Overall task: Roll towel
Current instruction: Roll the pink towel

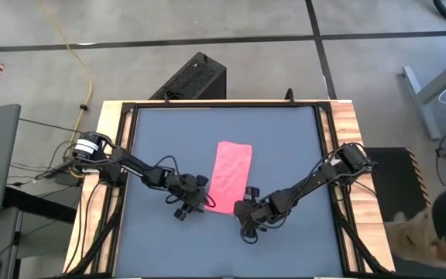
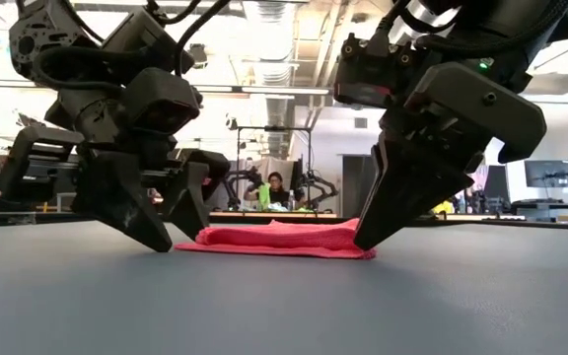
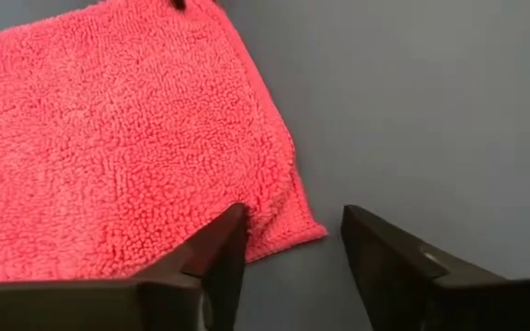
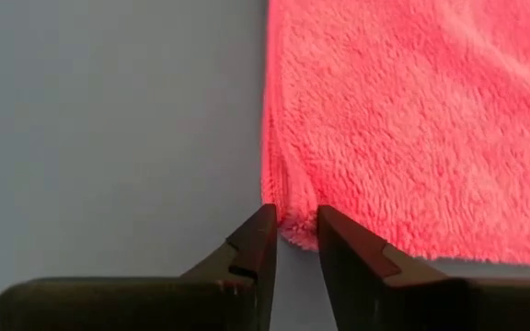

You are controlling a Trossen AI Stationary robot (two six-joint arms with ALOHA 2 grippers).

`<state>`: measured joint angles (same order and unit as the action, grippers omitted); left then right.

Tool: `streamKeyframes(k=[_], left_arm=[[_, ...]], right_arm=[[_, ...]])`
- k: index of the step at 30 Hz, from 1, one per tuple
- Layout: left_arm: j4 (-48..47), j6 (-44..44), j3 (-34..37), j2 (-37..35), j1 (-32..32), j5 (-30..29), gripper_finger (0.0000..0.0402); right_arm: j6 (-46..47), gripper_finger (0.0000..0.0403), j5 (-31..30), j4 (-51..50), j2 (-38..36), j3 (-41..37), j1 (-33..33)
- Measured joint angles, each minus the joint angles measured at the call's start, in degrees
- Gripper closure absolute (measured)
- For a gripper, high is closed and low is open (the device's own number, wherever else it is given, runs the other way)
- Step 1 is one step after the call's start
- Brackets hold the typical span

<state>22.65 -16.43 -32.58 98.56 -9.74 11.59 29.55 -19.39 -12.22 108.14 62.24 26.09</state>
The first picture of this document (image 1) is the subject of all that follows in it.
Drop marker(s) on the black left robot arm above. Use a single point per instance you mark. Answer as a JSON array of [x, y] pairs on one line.
[[130, 164]]

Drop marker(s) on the black perforated computer tower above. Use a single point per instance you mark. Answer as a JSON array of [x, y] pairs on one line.
[[196, 77]]

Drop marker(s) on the grey metal desk leg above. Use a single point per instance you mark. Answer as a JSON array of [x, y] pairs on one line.
[[422, 106]]

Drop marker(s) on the black side table top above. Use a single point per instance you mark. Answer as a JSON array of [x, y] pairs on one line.
[[41, 205]]

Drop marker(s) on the grey-blue table mat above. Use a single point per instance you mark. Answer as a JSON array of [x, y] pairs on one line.
[[169, 248]]

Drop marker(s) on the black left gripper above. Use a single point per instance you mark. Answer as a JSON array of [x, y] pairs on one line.
[[190, 193]]

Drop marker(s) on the black metal table frame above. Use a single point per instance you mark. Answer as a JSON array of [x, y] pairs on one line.
[[227, 104]]

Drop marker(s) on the pink terry towel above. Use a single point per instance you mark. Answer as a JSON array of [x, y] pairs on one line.
[[230, 174]]

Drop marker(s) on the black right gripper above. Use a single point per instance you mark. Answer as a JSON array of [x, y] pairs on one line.
[[259, 209]]

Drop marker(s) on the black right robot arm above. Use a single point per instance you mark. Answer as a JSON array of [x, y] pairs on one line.
[[316, 178]]

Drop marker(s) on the black power brick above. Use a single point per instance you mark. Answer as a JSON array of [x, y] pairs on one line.
[[66, 179]]

